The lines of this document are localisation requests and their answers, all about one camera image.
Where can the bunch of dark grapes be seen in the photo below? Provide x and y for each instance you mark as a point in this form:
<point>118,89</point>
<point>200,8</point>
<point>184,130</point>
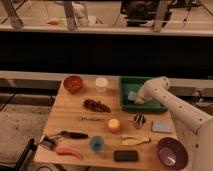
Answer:
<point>96,106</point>

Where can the black handled brush tool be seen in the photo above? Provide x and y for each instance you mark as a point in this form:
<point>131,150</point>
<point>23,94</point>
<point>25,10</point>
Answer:
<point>50,141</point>

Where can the small metal fork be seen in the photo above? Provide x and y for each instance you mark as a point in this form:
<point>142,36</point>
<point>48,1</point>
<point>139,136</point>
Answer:
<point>83,118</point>

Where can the black rectangular block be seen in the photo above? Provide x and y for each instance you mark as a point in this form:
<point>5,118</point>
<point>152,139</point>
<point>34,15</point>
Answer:
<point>126,155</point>

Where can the blue small cup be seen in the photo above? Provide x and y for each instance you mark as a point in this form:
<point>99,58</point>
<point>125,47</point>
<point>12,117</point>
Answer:
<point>96,144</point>

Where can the green plastic tray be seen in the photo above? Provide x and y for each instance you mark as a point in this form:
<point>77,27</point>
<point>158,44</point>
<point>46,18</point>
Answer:
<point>133,84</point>

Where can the black chair part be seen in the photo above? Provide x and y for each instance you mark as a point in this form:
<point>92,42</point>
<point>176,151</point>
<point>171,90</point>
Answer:
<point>29,147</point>

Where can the orange round fruit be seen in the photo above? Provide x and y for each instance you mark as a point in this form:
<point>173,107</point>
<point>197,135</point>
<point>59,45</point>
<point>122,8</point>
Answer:
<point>113,125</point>

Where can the orange carrot toy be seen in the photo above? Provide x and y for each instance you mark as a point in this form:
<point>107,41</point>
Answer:
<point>68,151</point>

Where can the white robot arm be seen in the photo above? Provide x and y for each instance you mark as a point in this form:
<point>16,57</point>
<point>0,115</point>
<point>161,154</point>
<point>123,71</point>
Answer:
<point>198,121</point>

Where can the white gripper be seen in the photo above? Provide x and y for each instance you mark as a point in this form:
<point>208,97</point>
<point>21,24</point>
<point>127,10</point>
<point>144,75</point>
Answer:
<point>142,96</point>

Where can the white cup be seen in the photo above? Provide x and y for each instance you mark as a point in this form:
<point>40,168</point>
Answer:
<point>101,84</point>

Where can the blue grey cloth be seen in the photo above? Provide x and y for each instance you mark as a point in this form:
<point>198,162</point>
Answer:
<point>162,127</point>

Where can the yellow banana peel toy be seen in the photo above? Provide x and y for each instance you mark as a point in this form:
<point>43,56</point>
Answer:
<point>132,140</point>

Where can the black striped cup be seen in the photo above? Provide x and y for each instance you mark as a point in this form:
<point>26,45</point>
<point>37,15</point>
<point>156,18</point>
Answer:
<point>139,120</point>

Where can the wooden table board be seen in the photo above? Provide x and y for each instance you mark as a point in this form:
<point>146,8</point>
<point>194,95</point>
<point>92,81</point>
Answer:
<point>66,113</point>

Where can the red bowl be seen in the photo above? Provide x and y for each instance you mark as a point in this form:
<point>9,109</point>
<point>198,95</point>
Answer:
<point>73,84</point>

